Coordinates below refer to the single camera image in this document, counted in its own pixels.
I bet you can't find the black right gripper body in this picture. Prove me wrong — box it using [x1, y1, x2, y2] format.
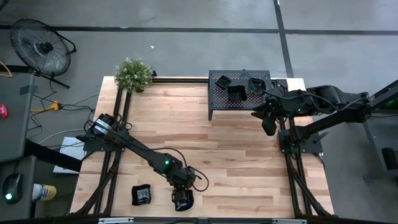
[261, 93, 293, 137]

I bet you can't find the grey metal cart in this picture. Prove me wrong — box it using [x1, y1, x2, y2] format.
[360, 79, 398, 182]

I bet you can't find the black computer mouse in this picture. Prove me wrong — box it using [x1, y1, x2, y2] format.
[2, 172, 23, 205]

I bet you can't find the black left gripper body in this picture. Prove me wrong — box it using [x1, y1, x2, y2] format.
[167, 167, 200, 193]

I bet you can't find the black perforated metal shelf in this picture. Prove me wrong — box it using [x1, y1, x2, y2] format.
[207, 69, 277, 121]

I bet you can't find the black box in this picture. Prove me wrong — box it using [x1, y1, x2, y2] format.
[381, 147, 398, 171]

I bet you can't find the black floor fan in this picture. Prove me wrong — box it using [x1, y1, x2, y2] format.
[9, 17, 78, 90]

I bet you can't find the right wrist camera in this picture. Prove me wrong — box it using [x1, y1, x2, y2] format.
[292, 89, 312, 105]

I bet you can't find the green potted plant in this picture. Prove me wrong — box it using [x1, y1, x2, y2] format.
[114, 57, 154, 93]

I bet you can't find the grey desk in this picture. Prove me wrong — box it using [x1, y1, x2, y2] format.
[0, 73, 37, 220]

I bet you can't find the white and yellow can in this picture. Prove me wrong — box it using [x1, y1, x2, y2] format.
[32, 183, 58, 202]

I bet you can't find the yellow extension cord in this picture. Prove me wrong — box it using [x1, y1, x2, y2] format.
[30, 100, 62, 114]

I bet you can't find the white flat box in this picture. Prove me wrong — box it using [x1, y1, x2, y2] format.
[52, 136, 88, 174]

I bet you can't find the small black square mini plate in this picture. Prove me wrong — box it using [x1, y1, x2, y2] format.
[215, 74, 233, 90]

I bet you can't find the black wavy-edged mini plate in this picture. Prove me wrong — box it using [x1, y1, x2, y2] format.
[226, 85, 248, 103]
[131, 184, 152, 207]

